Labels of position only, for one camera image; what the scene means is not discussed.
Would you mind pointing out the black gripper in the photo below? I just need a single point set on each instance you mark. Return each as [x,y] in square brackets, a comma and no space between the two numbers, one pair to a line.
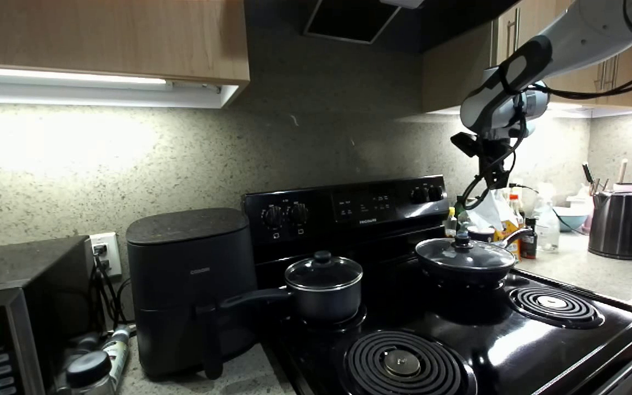
[495,151]

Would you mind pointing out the large glass pot lid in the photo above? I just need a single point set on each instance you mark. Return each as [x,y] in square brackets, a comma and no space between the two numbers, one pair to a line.
[465,255]

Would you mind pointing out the large black pot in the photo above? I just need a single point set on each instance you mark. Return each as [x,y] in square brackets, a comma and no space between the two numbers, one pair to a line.
[470,287]

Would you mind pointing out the small dark bottle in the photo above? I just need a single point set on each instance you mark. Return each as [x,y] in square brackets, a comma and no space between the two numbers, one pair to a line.
[527,245]

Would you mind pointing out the translucent spray bottle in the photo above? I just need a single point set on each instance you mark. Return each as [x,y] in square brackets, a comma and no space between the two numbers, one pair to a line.
[547,231]

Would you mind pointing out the teal bowl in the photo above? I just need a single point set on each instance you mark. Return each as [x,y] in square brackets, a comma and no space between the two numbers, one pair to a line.
[570,221]

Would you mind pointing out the black electric stove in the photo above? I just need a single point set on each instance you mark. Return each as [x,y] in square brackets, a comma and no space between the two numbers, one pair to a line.
[373,209]

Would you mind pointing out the small coil burner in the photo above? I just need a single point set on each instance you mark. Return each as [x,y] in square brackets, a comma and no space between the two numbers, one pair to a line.
[527,299]

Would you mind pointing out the dark steel utensil holder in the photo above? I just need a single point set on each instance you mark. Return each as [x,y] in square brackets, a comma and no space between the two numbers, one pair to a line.
[614,227]

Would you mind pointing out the under cabinet light strip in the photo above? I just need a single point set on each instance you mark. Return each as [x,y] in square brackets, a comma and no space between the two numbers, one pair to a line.
[609,110]
[74,77]

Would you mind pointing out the small glass saucepan lid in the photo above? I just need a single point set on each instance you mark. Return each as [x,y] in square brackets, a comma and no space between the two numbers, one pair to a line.
[323,276]

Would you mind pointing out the small black saucepan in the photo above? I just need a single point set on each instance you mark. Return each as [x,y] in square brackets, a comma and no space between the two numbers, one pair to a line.
[323,303]

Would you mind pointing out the large coil burner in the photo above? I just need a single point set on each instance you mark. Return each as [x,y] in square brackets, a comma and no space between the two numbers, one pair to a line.
[373,365]

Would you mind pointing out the black air fryer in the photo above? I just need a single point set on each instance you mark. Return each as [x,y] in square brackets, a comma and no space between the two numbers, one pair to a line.
[185,278]

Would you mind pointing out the small silvery bottle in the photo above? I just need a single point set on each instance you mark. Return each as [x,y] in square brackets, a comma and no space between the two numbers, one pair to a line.
[119,355]

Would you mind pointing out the black steel microwave oven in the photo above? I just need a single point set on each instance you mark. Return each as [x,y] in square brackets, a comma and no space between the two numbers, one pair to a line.
[30,278]

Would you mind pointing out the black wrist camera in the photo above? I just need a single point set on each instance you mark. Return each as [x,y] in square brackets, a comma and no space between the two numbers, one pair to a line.
[463,143]

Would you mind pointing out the wooden wall cabinet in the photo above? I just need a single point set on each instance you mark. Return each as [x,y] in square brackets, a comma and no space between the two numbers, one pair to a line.
[111,37]
[444,73]

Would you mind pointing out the white wall power outlet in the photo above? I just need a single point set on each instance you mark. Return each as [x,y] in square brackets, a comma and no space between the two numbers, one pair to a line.
[115,242]

